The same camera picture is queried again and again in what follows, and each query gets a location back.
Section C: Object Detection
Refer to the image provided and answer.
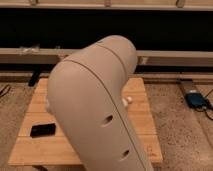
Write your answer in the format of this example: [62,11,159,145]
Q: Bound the black eraser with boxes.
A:
[30,123,56,138]

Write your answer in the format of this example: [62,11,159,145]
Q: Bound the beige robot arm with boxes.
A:
[47,35,154,171]

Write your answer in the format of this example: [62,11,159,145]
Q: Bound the black table leg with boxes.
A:
[28,70,41,87]

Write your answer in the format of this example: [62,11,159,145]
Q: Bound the blue device on floor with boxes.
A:
[185,93,207,108]

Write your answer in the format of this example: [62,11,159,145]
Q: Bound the black cable left floor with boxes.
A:
[0,84,12,98]

